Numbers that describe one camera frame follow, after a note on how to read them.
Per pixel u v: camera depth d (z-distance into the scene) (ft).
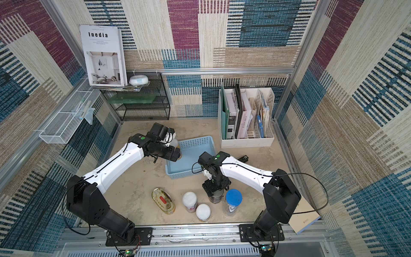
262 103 3.06
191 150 3.35
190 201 2.39
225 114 2.66
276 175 1.52
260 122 3.09
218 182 2.26
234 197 2.17
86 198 1.38
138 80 2.86
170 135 2.26
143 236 2.41
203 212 2.40
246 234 2.39
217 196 2.49
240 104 2.90
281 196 1.43
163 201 2.66
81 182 1.43
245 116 2.77
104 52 2.54
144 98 3.36
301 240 2.39
